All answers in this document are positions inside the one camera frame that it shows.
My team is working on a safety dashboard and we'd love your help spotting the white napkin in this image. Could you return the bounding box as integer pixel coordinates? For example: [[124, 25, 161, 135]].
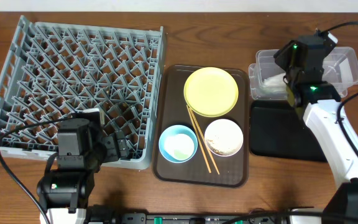
[[262, 73, 287, 92]]

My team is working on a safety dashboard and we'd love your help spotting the white plastic cup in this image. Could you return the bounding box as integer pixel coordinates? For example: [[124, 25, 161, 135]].
[[164, 134, 195, 161]]

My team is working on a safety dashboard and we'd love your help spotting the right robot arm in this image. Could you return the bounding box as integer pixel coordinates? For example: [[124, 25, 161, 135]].
[[273, 31, 358, 223]]

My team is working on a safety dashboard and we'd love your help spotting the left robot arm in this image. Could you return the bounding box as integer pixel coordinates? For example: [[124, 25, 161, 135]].
[[37, 118, 129, 223]]

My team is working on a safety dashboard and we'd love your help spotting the black waste tray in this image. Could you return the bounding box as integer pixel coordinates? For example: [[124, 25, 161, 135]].
[[249, 100, 326, 162]]

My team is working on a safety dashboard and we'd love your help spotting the clear plastic bin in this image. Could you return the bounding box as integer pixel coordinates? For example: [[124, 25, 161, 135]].
[[248, 47, 358, 100]]

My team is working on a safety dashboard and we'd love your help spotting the light blue bowl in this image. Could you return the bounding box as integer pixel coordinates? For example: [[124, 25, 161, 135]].
[[158, 125, 198, 164]]

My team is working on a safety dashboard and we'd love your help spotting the left wooden chopstick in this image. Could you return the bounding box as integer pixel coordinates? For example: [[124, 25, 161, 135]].
[[186, 105, 211, 173]]

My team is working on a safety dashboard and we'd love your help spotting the wooden chopstick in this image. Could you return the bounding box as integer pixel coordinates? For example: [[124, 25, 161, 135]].
[[186, 105, 211, 173], [187, 105, 220, 175]]

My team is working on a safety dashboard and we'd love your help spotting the right wooden chopstick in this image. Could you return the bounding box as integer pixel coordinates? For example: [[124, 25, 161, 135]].
[[187, 105, 220, 175]]

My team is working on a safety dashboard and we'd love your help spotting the brown serving tray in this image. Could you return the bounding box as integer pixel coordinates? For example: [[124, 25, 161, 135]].
[[152, 65, 249, 188]]

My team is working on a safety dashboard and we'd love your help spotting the yellow plate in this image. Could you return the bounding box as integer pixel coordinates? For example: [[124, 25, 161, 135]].
[[183, 67, 239, 118]]

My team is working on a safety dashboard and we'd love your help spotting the grey plastic dish rack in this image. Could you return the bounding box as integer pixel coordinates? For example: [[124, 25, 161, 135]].
[[0, 17, 166, 170]]

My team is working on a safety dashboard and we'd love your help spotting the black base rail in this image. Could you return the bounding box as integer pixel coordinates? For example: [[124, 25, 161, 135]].
[[84, 207, 322, 224]]

